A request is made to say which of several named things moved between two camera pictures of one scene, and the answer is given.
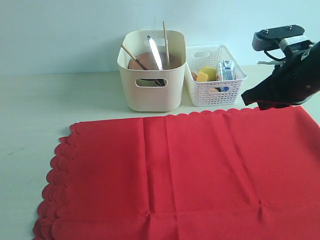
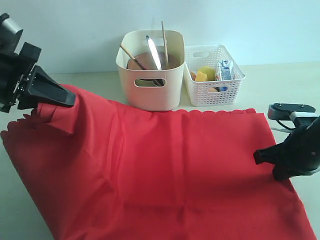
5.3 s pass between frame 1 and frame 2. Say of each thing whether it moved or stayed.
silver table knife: stayed
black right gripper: moved
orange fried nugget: stayed
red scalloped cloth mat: moved
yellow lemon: stayed
